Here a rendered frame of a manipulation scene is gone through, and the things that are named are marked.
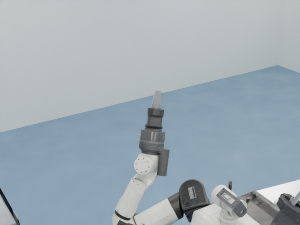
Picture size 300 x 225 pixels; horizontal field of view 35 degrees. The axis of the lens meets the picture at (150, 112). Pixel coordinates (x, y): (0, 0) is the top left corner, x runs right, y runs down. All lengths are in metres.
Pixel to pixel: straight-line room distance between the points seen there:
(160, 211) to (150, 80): 4.00
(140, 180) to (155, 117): 0.25
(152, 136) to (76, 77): 3.58
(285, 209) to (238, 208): 0.34
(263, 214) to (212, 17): 4.48
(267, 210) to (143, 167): 0.45
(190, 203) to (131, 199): 0.21
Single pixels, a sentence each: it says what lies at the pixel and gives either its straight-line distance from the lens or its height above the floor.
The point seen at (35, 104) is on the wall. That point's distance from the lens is 5.10.
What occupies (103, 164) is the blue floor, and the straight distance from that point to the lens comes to 4.32.
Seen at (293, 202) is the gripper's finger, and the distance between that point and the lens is 1.19.
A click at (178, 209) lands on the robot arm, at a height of 1.18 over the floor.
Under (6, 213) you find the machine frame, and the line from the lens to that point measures 0.99.
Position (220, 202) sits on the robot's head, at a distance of 1.57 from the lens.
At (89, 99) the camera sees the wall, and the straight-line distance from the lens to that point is 5.33.
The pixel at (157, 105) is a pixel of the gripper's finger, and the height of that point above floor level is 1.55.
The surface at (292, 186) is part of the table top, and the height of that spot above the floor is 0.88.
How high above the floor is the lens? 2.21
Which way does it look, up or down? 25 degrees down
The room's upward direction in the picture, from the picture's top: straight up
